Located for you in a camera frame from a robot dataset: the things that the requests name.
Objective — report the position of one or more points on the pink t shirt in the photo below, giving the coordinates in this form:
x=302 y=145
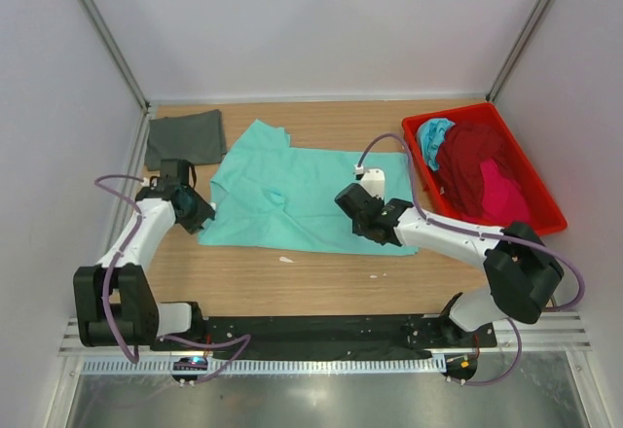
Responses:
x=502 y=200

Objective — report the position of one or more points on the folded grey t shirt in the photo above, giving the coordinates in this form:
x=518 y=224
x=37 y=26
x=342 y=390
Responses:
x=199 y=139

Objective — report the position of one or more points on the slotted cable duct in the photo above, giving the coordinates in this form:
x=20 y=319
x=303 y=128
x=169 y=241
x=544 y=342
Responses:
x=193 y=366

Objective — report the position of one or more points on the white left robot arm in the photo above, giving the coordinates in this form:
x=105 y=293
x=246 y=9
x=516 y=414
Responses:
x=114 y=302

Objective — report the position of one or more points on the red plastic bin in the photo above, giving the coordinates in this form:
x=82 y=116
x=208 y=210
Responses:
x=546 y=216

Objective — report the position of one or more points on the light blue t shirt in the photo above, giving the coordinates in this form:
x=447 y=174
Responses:
x=430 y=136

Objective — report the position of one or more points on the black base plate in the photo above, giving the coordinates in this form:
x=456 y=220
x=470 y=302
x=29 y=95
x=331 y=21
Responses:
x=338 y=338

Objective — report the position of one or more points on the turquoise t shirt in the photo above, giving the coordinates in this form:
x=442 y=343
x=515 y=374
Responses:
x=271 y=194

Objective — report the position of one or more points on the dark red t shirt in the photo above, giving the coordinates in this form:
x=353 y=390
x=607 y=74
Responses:
x=465 y=147

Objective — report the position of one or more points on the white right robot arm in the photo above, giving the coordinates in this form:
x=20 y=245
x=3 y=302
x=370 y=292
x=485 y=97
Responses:
x=522 y=275

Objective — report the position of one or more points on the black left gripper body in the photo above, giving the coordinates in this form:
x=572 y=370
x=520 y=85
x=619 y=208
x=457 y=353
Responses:
x=198 y=211

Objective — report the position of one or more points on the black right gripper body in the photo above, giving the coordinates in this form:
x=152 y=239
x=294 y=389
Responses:
x=359 y=229

